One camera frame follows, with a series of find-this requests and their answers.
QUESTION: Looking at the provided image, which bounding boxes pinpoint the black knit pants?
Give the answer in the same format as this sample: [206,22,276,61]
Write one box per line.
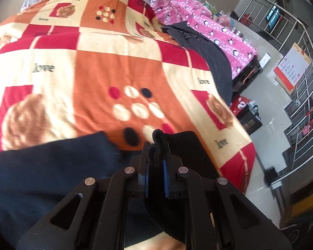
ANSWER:
[0,131,218,249]

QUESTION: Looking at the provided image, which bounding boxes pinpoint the red shopping bag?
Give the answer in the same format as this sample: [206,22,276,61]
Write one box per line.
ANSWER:
[230,95,252,116]

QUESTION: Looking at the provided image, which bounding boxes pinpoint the dark grey garment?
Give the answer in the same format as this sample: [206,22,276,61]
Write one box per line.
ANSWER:
[162,21,232,106]

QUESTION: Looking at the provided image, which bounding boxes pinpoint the checkered love blanket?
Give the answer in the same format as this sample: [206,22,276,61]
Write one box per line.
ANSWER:
[0,0,255,193]

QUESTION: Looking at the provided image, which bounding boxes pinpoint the red white calendar board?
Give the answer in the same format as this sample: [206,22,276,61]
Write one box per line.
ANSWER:
[274,43,310,95]

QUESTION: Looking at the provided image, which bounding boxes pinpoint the pink penguin quilt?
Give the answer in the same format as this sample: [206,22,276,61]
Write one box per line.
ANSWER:
[150,0,257,79]

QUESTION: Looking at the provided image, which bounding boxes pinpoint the black bed frame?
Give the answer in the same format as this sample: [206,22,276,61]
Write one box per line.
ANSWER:
[232,55,263,98]

